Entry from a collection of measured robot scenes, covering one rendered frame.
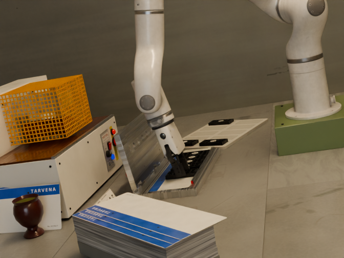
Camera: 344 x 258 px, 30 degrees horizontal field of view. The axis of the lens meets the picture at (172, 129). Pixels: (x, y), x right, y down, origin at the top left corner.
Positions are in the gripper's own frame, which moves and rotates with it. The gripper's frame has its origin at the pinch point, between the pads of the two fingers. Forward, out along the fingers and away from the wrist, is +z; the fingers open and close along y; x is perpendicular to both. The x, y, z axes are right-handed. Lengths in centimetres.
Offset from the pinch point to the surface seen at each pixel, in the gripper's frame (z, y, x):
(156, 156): -4.1, 11.8, 10.3
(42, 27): -75, 214, 122
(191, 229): -2, -67, -19
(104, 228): -6, -60, 3
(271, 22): -21, 224, -19
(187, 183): 3.1, -8.6, -2.6
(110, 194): -3.8, -20.1, 16.8
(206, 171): 3.9, 1.8, -6.6
